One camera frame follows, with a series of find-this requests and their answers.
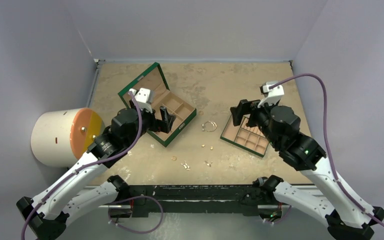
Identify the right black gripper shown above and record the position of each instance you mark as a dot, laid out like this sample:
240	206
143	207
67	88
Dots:
249	110

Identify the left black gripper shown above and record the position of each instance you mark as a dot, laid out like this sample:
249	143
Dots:
163	125

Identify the green jewelry tray insert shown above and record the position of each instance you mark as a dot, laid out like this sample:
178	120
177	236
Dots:
250	139

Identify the green jewelry box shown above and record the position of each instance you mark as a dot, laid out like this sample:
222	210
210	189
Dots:
154	79

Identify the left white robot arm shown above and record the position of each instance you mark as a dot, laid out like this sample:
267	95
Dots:
49	213

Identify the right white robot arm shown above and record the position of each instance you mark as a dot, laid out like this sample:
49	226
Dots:
345	215

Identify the gold earring cluster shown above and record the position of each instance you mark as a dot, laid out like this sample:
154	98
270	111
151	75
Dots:
185	166

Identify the white cylinder orange face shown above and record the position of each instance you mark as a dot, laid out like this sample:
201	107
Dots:
59	138

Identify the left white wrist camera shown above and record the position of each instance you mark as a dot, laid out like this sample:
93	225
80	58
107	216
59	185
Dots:
143	97

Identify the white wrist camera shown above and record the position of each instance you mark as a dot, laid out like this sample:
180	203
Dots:
143	97
272	93

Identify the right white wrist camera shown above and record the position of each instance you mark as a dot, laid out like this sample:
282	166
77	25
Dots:
272	93

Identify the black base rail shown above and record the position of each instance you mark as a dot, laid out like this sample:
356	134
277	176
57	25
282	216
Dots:
250	200

